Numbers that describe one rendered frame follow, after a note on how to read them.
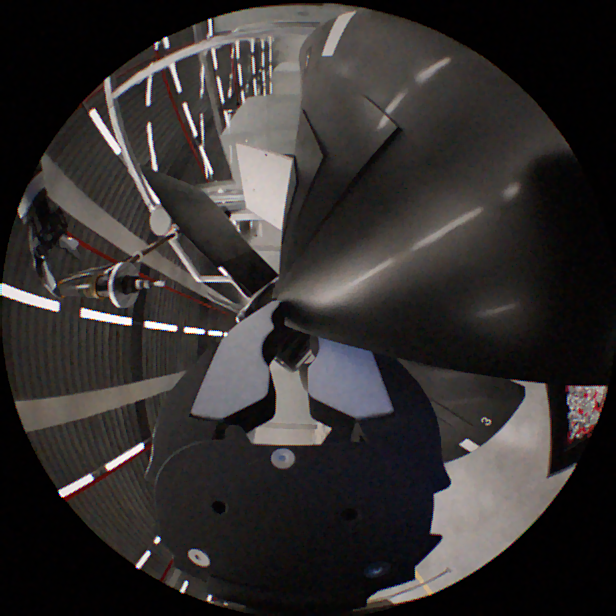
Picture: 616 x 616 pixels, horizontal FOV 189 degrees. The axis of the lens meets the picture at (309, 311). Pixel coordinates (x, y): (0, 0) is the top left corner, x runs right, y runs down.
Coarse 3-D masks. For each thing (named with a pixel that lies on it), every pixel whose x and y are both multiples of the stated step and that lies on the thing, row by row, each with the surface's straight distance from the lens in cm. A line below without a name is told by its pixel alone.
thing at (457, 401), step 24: (408, 360) 26; (432, 384) 27; (456, 384) 27; (480, 384) 27; (504, 384) 27; (456, 408) 28; (480, 408) 28; (504, 408) 29; (456, 432) 31; (480, 432) 31; (456, 456) 36
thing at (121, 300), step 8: (120, 264) 35; (128, 264) 36; (112, 272) 35; (120, 272) 35; (128, 272) 36; (136, 272) 37; (112, 280) 34; (120, 280) 35; (112, 288) 34; (120, 288) 35; (112, 296) 34; (120, 296) 35; (128, 296) 36; (136, 296) 38; (120, 304) 35; (128, 304) 36
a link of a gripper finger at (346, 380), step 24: (312, 336) 10; (336, 360) 8; (360, 360) 8; (312, 384) 7; (336, 384) 7; (360, 384) 7; (384, 384) 7; (312, 408) 8; (336, 408) 7; (360, 408) 7; (384, 408) 7
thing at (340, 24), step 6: (354, 12) 10; (342, 18) 11; (348, 18) 10; (336, 24) 11; (342, 24) 10; (336, 30) 10; (342, 30) 10; (330, 36) 11; (336, 36) 10; (330, 42) 10; (336, 42) 9; (324, 48) 11; (330, 48) 10; (324, 54) 10; (330, 54) 10
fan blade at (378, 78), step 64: (320, 64) 11; (384, 64) 6; (448, 64) 4; (320, 128) 8; (384, 128) 4; (448, 128) 4; (512, 128) 3; (320, 192) 7; (384, 192) 4; (448, 192) 3; (512, 192) 3; (576, 192) 3; (320, 256) 7; (384, 256) 4; (448, 256) 3; (512, 256) 3; (576, 256) 3; (320, 320) 7; (384, 320) 4; (448, 320) 3; (512, 320) 3; (576, 320) 3; (576, 384) 4
